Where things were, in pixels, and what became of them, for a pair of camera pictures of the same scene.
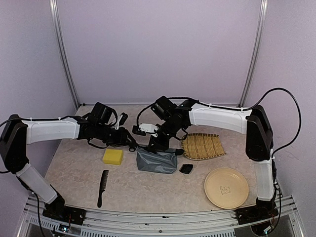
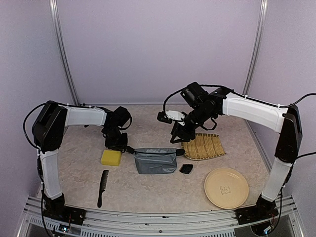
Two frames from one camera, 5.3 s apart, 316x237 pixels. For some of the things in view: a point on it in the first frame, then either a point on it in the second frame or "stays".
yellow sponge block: x=112 y=156 stays
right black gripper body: x=164 y=143 -> x=185 y=132
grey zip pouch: x=149 y=161 stays
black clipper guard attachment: x=185 y=168 stays
